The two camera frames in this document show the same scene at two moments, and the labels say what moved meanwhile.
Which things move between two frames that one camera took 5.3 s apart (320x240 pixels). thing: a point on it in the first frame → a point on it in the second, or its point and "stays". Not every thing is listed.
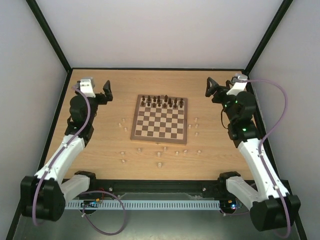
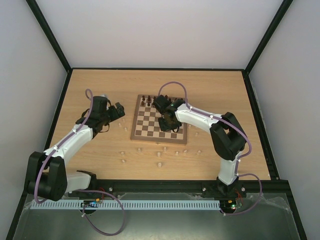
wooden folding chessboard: (160, 119) stays
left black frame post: (50, 34) stays
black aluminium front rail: (104, 187) stays
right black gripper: (217, 93) → (166, 123)
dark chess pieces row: (167, 102) stays
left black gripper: (108, 90) → (121, 111)
